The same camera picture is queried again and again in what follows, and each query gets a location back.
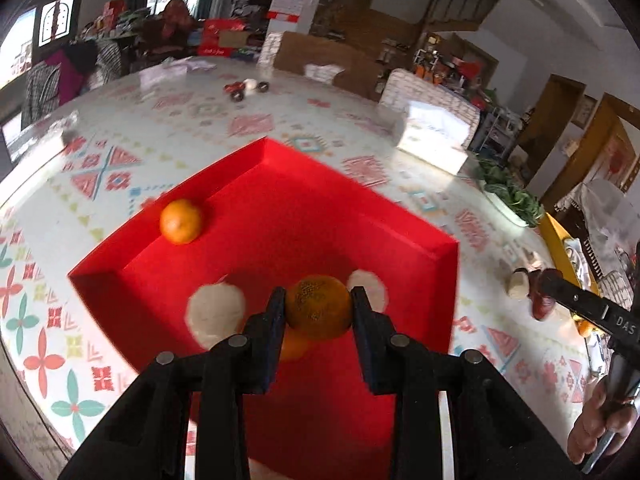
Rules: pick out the white crumpled paper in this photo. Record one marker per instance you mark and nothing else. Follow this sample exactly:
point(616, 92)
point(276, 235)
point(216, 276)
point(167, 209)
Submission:
point(192, 64)

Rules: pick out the wooden staircase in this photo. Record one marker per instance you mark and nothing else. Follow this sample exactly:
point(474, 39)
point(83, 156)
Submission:
point(430, 10)

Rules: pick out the dark red fruit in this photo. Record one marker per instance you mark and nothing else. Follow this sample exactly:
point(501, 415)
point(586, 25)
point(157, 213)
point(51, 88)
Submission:
point(542, 301)

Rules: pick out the patterned tablecloth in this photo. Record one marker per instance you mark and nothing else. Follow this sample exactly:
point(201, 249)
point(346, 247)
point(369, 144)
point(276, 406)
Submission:
point(100, 170)

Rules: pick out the red gift box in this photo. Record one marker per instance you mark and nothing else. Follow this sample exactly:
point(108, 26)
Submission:
point(220, 37)

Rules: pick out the chair with purple cloth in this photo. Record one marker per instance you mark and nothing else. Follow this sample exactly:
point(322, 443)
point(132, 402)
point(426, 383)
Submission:
point(55, 77)

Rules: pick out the window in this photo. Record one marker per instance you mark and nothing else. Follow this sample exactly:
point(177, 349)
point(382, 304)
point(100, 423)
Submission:
point(40, 25)

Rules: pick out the green leafy vegetable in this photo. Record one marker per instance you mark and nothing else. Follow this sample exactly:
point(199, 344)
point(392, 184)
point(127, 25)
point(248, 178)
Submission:
point(510, 191)

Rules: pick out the toy car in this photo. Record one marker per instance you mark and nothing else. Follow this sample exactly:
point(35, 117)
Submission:
point(245, 89)

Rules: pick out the white foam-wrapped fruit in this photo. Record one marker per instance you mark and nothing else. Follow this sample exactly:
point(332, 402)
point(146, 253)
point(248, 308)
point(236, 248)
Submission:
point(372, 287)
point(216, 315)

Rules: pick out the yellow tray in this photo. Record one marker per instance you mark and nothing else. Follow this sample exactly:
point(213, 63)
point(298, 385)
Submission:
point(559, 247)

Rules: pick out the cream round fruit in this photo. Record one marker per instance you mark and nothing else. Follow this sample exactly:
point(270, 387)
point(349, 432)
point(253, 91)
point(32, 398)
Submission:
point(520, 284)

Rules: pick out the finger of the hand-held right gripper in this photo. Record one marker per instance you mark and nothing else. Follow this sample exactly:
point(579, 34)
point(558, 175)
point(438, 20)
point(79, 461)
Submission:
point(575, 297)

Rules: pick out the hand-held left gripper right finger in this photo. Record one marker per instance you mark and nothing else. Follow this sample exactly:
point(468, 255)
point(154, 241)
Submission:
point(362, 325)

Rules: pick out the cardboard box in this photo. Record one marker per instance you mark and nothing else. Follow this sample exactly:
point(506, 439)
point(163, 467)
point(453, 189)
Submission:
point(325, 57)

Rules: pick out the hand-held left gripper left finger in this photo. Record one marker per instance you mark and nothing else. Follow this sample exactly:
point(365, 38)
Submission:
point(275, 322)

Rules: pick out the white mesh cover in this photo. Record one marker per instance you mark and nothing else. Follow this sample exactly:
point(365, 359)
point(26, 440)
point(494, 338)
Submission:
point(607, 215)

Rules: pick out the white patterned tissue pack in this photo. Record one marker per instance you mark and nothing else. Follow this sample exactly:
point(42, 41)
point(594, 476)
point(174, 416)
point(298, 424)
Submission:
point(435, 110)

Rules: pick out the person's right hand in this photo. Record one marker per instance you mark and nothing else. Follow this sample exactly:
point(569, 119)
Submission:
point(592, 425)

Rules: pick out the red tray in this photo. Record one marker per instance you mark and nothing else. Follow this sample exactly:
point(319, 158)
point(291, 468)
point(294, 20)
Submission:
point(320, 220)

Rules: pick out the large dark orange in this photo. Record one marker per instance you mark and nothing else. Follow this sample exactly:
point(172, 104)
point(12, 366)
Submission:
point(318, 306)

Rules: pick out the small bright orange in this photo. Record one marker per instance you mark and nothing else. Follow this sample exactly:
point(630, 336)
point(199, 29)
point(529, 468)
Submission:
point(181, 221)

